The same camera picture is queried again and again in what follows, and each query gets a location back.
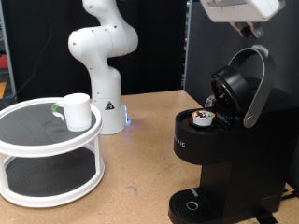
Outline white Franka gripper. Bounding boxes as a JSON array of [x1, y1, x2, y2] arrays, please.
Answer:
[[199, 0, 286, 39]]

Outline orange rimmed coffee pod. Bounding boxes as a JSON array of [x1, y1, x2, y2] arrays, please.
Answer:
[[191, 109, 217, 127]]

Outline black Keurig coffee machine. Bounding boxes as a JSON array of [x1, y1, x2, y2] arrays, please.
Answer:
[[167, 44, 299, 224]]

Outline grey metal rack edge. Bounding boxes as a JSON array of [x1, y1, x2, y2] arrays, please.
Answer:
[[180, 0, 192, 91]]

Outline clear plastic water container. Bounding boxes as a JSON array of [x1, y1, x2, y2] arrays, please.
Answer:
[[204, 94, 218, 108]]

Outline black backdrop curtain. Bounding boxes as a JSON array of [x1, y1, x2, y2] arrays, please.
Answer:
[[0, 0, 188, 104]]

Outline white two tier turntable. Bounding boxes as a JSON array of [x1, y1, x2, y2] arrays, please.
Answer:
[[0, 97, 106, 209]]

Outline black power cable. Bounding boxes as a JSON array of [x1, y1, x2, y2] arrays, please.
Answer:
[[279, 186, 299, 201]]

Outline black strap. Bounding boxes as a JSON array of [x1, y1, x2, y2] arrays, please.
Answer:
[[250, 208, 279, 224]]

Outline white mug with green handle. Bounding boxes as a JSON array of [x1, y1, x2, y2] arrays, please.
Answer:
[[50, 92, 93, 133]]

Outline thin black hanging cable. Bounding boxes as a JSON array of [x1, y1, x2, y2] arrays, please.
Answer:
[[10, 0, 54, 99]]

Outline grey metal post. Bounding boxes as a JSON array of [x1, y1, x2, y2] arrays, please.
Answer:
[[0, 0, 17, 98]]

